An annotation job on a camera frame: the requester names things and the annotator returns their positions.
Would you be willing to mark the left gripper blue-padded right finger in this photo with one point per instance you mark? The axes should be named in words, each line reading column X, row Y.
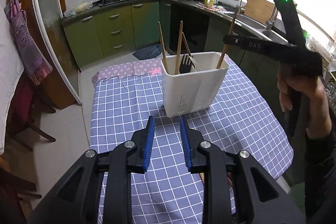
column 237, row 188

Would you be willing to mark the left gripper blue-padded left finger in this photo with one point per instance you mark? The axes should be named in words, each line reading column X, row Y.
column 75, row 198

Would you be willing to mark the black plastic fork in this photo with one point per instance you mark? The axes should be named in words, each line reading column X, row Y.
column 187, row 65

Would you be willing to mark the steel kitchen faucet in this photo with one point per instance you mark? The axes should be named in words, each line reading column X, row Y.
column 272, row 20

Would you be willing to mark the person's right hand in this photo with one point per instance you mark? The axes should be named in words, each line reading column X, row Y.
column 320, row 122

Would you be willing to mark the wooden cutting board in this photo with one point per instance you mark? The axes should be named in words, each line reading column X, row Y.
column 259, row 10

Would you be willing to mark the steel sink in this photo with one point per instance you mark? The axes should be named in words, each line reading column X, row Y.
column 258, row 29

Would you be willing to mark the white plastic utensil holder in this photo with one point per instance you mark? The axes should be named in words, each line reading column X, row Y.
column 190, row 92

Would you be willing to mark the dark wooden chair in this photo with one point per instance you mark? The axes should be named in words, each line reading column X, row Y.
column 20, row 116

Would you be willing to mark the purple checkered apron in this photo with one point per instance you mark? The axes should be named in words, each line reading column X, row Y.
column 36, row 65

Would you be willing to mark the white hanging sheet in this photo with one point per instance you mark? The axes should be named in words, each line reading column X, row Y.
column 11, row 69

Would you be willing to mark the green lower cabinets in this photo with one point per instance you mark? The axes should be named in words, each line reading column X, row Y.
column 113, row 31

